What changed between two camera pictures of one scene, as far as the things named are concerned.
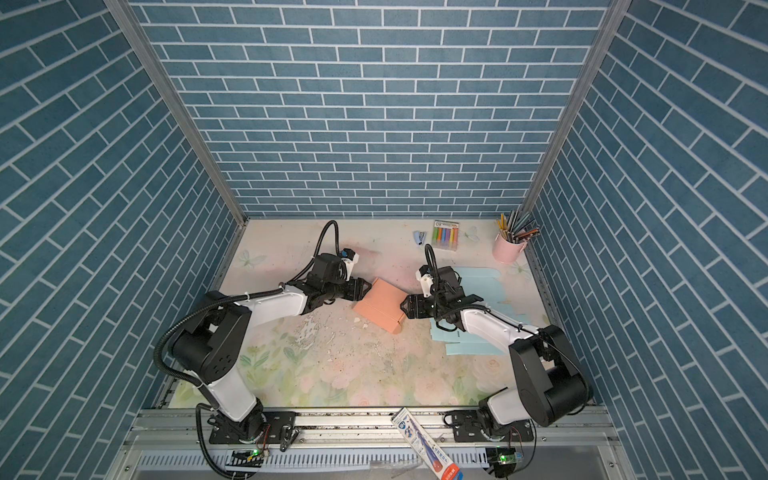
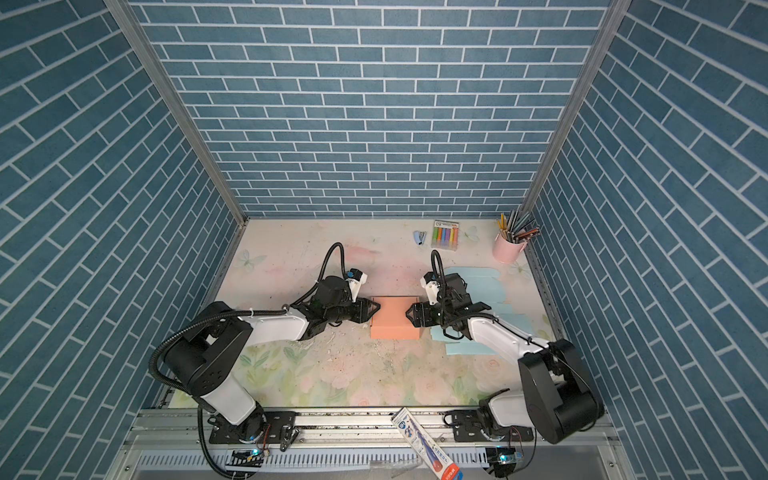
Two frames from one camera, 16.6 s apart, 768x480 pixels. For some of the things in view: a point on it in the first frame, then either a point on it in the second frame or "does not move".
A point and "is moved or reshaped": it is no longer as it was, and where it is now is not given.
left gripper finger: (360, 287) to (363, 312)
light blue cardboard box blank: (484, 286) does not move
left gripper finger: (361, 286) to (366, 307)
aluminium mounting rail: (173, 444) does not move
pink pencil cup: (506, 252) does not move
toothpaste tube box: (425, 445) does not move
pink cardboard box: (383, 304) is moved or reshaped
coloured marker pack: (445, 234) does not move
